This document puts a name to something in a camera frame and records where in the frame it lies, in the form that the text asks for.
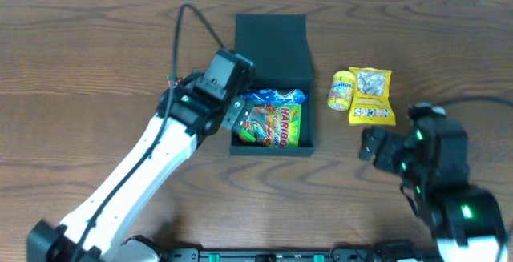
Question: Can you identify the dark green open box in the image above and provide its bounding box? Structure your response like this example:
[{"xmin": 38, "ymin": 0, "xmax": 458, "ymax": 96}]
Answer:
[{"xmin": 229, "ymin": 14, "xmax": 315, "ymax": 157}]

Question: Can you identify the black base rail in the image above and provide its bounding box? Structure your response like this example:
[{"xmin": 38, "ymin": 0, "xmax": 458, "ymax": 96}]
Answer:
[{"xmin": 161, "ymin": 240, "xmax": 443, "ymax": 262}]

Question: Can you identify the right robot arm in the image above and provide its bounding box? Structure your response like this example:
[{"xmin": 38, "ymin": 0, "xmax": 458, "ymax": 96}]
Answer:
[{"xmin": 359, "ymin": 114, "xmax": 508, "ymax": 261}]

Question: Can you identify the yellow Mentos bottle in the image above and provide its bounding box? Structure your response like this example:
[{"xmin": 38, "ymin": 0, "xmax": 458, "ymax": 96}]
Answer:
[{"xmin": 327, "ymin": 71, "xmax": 356, "ymax": 111}]

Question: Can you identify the yellow Hacks candy bag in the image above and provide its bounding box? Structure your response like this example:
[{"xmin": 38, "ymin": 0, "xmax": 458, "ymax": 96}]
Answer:
[{"xmin": 349, "ymin": 67, "xmax": 396, "ymax": 126}]

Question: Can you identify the blue Oreo cookie pack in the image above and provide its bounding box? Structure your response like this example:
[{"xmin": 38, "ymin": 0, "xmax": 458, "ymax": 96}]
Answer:
[{"xmin": 239, "ymin": 88, "xmax": 308, "ymax": 105}]

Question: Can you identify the green Haribo gummy bag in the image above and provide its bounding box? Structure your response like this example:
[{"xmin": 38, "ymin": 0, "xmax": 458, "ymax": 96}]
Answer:
[{"xmin": 239, "ymin": 104, "xmax": 301, "ymax": 148}]

